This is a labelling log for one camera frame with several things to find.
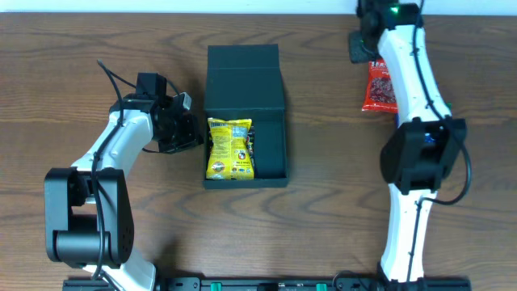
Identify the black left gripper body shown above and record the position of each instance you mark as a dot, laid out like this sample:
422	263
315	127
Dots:
187	135

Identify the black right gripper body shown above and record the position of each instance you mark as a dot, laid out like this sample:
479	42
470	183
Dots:
359	52

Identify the red candy bag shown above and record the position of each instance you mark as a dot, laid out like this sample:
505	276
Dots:
379	95

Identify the yellow snack bag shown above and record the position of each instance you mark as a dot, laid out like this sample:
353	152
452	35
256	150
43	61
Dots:
229	156

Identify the Haribo gummy bag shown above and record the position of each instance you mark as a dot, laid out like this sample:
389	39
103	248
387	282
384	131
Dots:
250	144

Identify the black box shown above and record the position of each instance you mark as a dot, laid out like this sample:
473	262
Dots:
245	82

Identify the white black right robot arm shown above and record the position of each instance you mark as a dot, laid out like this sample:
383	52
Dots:
425	162

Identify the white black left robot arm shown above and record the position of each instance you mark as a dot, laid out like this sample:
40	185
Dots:
88	216

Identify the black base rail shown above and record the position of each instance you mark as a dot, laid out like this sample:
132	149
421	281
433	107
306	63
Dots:
346	283

